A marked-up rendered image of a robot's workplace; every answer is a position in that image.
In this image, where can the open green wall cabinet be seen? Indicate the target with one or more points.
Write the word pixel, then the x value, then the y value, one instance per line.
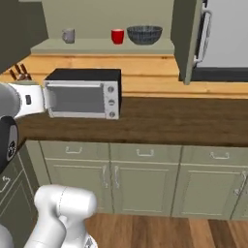
pixel 106 19

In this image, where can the grey mug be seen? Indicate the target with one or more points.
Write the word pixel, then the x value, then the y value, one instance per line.
pixel 68 35

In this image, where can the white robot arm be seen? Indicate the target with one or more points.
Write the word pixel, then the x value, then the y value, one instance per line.
pixel 64 206

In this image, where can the green drawer front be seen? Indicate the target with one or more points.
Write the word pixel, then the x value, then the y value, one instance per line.
pixel 197 155
pixel 168 153
pixel 93 150

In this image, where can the grey wall appliance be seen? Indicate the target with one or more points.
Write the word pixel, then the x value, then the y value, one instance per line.
pixel 226 35

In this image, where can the wooden knife block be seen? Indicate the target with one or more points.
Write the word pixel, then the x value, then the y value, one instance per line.
pixel 21 75

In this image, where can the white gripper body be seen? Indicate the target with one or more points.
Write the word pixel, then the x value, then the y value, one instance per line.
pixel 38 98

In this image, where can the green base cabinet door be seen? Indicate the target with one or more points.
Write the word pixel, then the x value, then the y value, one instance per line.
pixel 77 184
pixel 241 210
pixel 145 189
pixel 203 192

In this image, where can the white and black toaster oven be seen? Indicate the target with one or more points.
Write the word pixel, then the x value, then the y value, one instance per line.
pixel 80 97

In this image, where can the red cup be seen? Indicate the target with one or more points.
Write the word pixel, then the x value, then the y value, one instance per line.
pixel 117 36

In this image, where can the dark grey bowl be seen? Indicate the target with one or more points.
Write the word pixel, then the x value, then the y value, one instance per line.
pixel 144 35

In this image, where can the dark green wall cabinet door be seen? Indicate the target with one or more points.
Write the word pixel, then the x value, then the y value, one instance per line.
pixel 19 29

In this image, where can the dark green corner cabinet front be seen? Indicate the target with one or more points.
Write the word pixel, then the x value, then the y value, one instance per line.
pixel 16 200

